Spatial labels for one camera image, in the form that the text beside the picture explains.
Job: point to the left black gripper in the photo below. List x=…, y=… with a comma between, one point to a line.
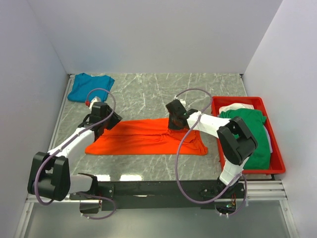
x=116, y=118

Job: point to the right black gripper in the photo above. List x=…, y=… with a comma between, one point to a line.
x=171, y=126

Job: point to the orange t shirt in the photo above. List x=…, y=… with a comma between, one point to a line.
x=138, y=137

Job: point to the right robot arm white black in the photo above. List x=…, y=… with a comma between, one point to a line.
x=236, y=139

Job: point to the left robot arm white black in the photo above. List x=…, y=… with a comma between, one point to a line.
x=74, y=146

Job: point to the folded blue t shirt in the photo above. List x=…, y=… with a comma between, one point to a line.
x=83, y=84

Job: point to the white t shirt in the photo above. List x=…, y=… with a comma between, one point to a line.
x=235, y=106

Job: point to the black base beam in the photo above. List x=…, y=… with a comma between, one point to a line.
x=158, y=194

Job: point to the lavender t shirt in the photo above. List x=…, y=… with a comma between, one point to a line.
x=269, y=139

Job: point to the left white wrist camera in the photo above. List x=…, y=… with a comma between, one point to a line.
x=90, y=103

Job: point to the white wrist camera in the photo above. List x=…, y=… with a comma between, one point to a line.
x=183, y=102
x=90, y=103

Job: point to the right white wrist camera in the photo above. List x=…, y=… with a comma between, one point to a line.
x=183, y=102

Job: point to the aluminium frame rail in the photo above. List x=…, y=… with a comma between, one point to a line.
x=49, y=178

